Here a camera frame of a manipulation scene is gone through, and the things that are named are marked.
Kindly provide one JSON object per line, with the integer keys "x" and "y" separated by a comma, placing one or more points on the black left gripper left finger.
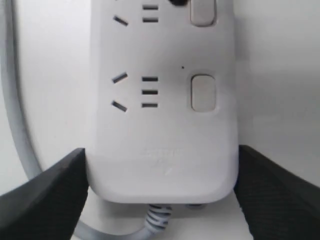
{"x": 49, "y": 206}

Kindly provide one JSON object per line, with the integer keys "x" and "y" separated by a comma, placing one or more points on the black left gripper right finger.
{"x": 277, "y": 204}

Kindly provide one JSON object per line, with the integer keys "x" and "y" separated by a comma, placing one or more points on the white five-outlet power strip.
{"x": 163, "y": 108}

